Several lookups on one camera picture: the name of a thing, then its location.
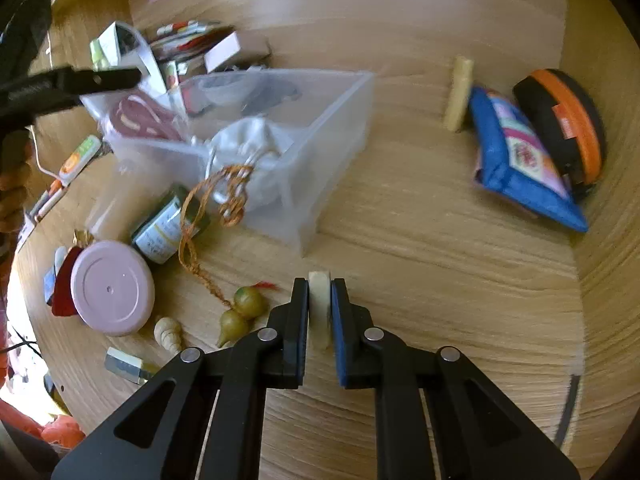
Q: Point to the person's orange clothing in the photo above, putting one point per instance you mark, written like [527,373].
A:
[60,432]

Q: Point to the black and orange case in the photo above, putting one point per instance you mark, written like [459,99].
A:
[575,120]

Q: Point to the pink round jar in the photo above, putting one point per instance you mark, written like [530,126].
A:
[110,285]

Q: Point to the person's left hand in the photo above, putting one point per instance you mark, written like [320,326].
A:
[12,200]

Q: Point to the stack of snack packets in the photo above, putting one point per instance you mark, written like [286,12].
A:
[185,37]

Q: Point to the small seashell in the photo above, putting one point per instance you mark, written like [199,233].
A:
[167,332]

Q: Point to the wooden desktop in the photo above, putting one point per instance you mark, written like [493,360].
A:
[425,260]

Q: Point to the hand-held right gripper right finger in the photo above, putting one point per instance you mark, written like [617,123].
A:
[342,345]

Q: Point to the green orange packet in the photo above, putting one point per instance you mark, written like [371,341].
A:
[80,157]

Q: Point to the clear plastic bowl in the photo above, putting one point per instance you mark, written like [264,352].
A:
[220,89]

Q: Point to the slim pen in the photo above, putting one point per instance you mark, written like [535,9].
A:
[47,202]

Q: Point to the small blue box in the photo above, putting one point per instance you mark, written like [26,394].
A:
[49,287]

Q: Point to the cream rounded block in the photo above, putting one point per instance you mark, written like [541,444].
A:
[319,305]

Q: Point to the clear plastic bin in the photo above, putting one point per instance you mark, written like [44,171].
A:
[330,160]

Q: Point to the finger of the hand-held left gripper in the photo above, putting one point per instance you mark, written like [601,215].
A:
[90,80]

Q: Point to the red pouch with gold top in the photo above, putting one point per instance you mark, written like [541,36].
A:
[62,285]

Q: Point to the white cardboard box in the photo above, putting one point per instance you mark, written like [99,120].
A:
[222,52]

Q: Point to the blue patterned pouch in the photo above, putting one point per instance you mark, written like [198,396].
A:
[500,160]

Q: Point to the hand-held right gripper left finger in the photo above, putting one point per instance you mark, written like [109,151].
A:
[300,340]

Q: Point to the green jar with white label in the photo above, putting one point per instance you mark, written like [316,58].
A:
[165,230]

